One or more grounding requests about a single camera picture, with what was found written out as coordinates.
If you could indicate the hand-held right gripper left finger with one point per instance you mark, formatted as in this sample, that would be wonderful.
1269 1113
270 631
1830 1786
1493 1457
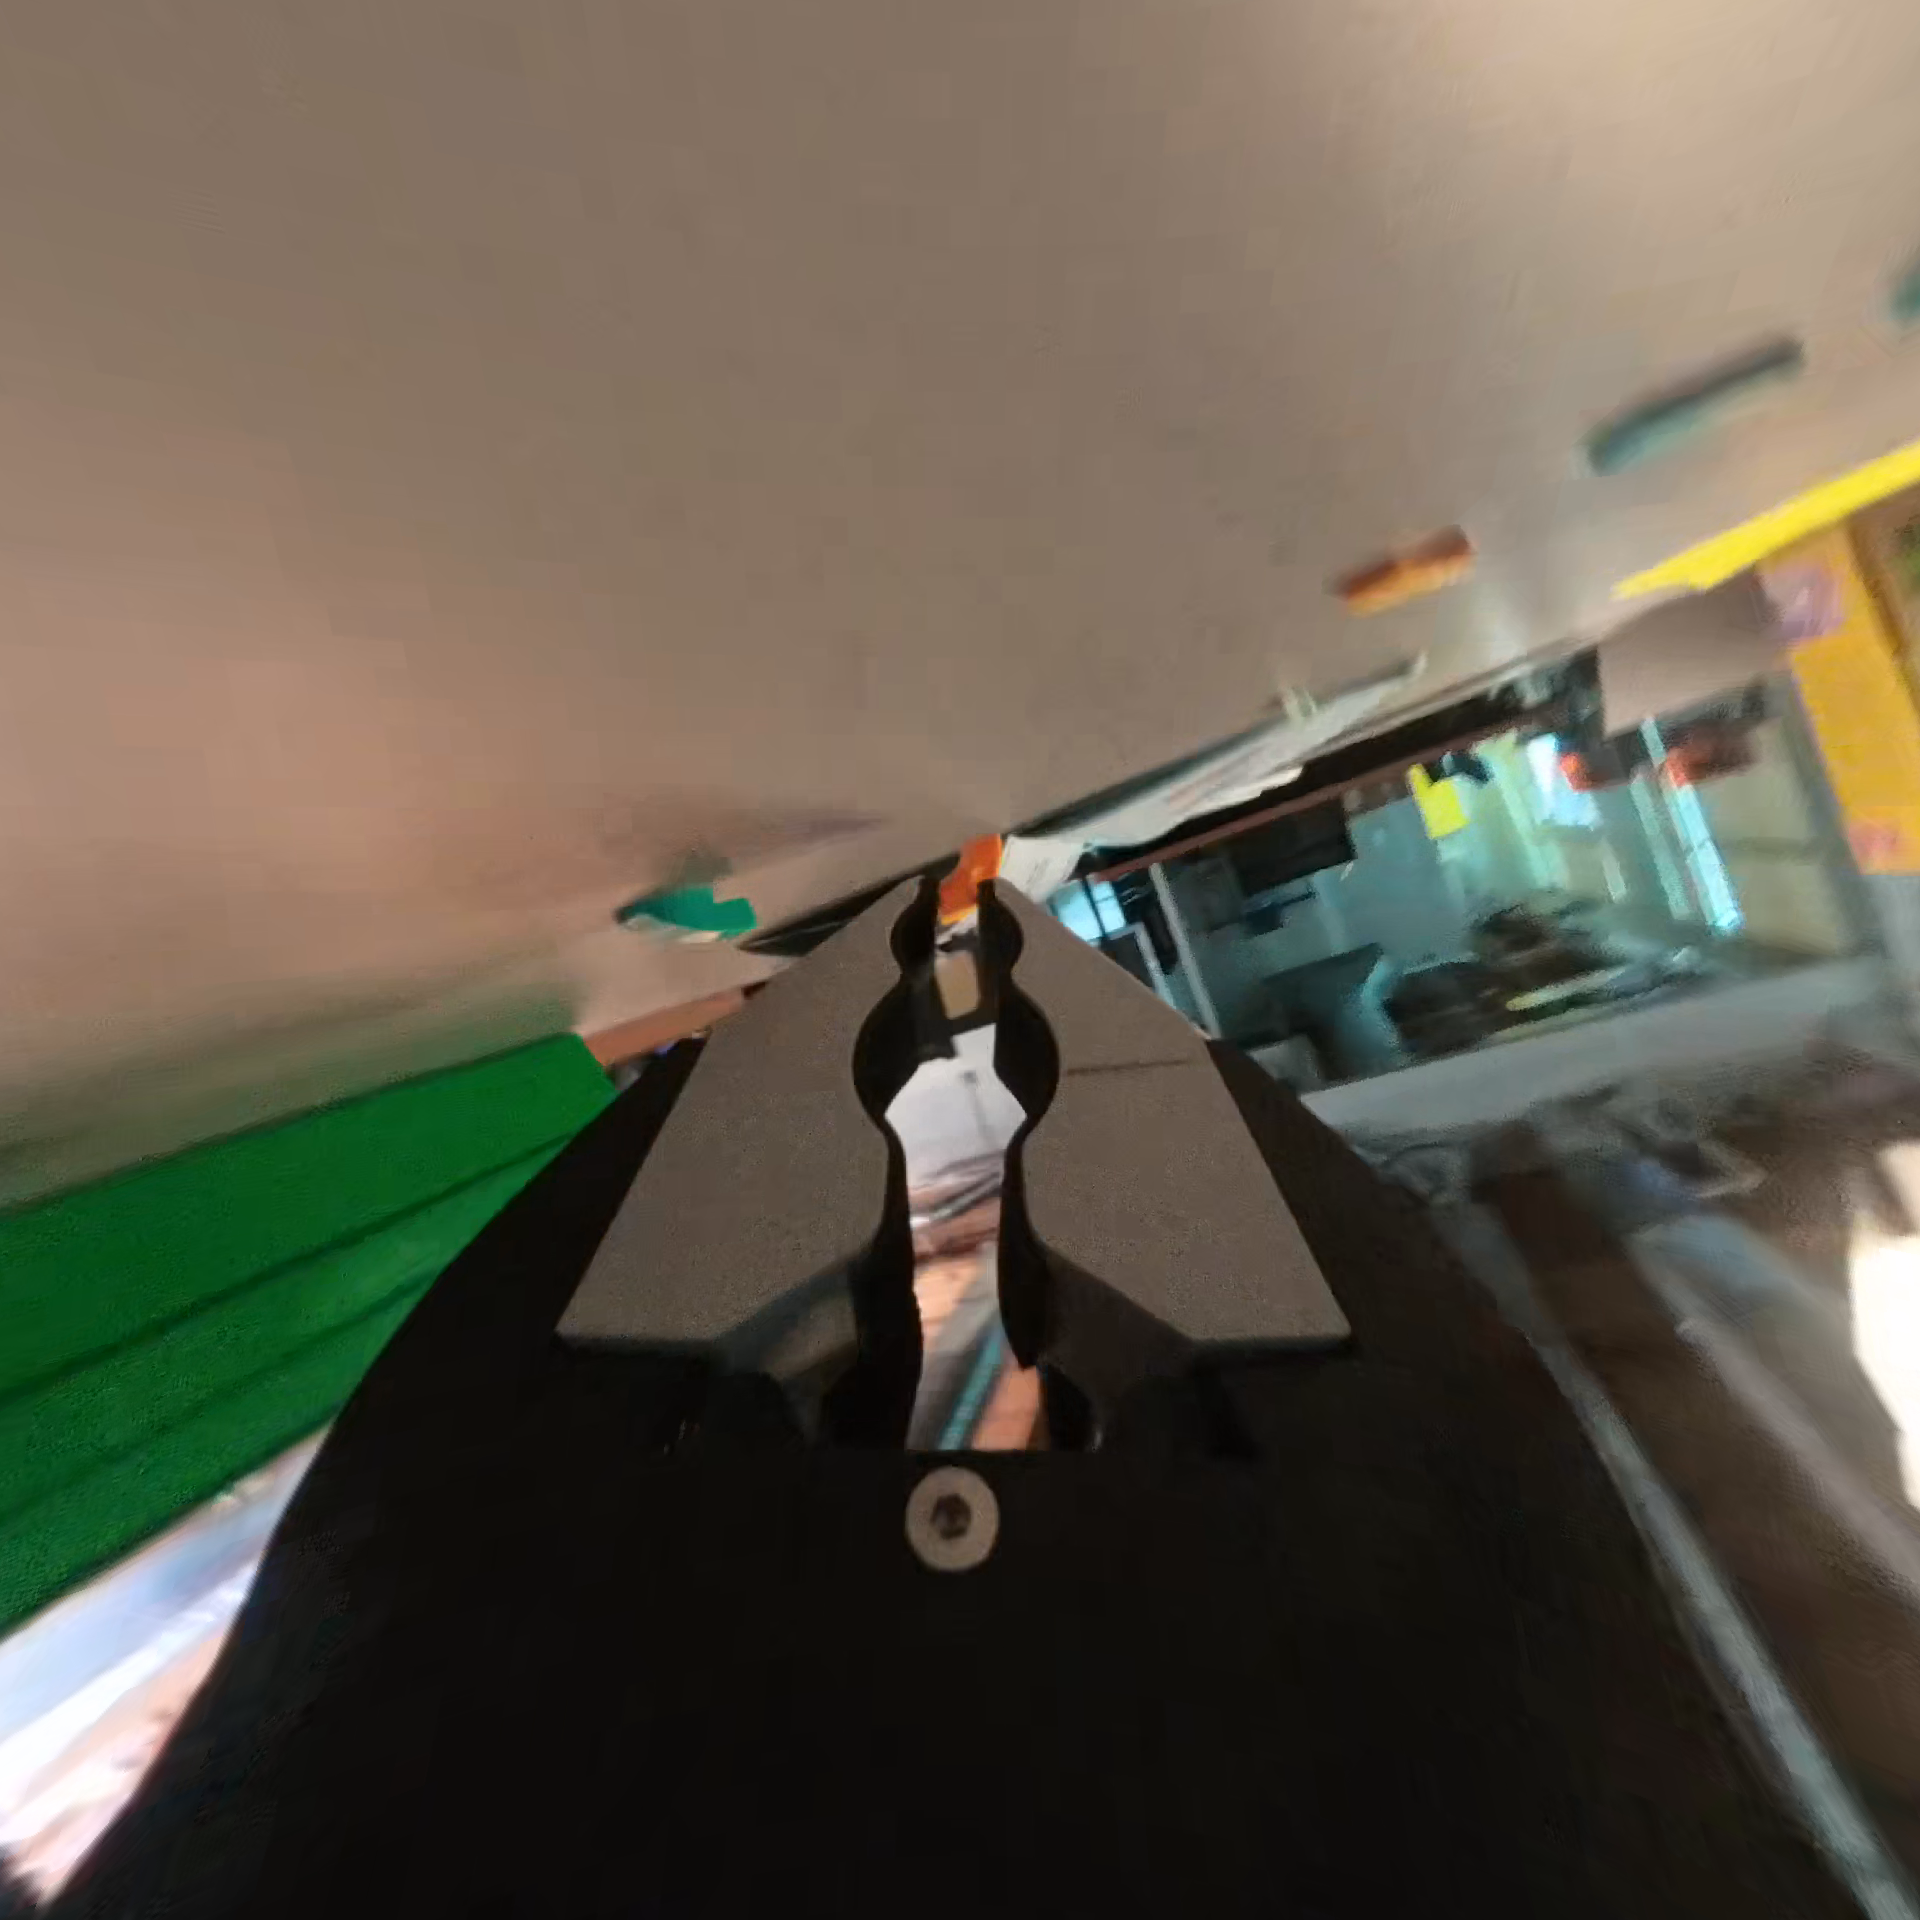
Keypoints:
734 1201

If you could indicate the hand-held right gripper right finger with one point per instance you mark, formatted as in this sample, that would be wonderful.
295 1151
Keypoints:
1184 1201

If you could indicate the orange curved tile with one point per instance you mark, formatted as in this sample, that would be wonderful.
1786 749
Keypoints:
974 867

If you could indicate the small orange tile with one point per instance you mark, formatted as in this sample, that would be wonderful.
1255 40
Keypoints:
1402 571

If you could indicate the yellow toy set box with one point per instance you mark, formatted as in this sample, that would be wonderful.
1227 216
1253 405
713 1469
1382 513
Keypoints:
1860 704

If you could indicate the teal arch brick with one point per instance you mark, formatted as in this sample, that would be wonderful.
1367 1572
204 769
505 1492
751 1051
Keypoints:
691 904

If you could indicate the open instruction booklet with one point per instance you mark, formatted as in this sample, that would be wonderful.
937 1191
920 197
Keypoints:
1214 772

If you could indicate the yellow sign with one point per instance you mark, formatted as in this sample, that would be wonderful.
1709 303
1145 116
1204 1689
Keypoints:
1441 803

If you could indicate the green plastic bin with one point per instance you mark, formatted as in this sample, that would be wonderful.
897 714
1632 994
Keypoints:
225 1274

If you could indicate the yellow paper note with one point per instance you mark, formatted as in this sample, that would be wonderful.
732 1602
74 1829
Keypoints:
1771 525

